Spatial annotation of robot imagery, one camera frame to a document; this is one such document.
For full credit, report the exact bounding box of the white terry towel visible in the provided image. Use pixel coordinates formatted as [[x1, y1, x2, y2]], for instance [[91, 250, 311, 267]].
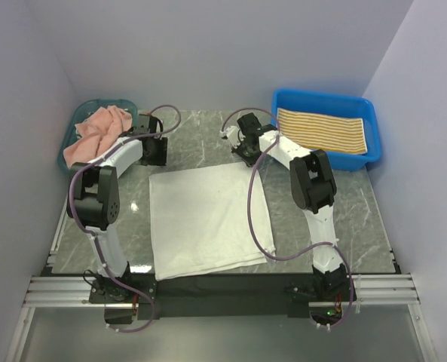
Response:
[[149, 162, 276, 281]]

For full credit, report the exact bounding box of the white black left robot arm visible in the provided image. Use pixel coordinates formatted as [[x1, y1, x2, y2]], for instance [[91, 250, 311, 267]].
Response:
[[67, 114, 168, 303]]

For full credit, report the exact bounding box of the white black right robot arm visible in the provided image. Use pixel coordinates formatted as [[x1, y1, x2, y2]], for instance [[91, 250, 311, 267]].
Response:
[[220, 112, 348, 301]]

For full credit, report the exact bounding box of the pink terry towel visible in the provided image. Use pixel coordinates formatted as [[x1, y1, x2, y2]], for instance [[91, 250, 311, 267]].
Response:
[[63, 105, 133, 168]]

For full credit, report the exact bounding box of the yellow white striped towel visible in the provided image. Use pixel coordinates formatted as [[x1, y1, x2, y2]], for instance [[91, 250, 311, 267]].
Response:
[[277, 108, 368, 155]]

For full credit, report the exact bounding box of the teal plastic laundry basket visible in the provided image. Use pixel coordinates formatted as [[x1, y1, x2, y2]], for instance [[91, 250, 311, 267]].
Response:
[[57, 99, 138, 175]]

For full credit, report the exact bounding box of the blue plastic bin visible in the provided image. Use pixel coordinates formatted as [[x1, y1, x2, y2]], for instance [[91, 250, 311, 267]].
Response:
[[271, 88, 382, 171]]

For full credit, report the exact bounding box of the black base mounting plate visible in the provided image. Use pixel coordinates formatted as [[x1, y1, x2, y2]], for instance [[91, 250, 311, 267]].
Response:
[[89, 273, 360, 321]]

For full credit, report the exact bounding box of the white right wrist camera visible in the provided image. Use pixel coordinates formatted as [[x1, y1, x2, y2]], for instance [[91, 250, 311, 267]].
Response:
[[219, 126, 240, 143]]

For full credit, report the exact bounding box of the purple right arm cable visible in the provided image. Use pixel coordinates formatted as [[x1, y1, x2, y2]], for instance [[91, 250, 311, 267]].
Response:
[[221, 106, 357, 328]]

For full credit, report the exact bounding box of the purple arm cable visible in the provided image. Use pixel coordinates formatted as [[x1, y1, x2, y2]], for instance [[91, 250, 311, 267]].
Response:
[[221, 106, 357, 328], [68, 104, 182, 333]]

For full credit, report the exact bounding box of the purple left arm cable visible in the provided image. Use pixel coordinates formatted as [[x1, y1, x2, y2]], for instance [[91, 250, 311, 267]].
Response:
[[68, 104, 182, 333]]

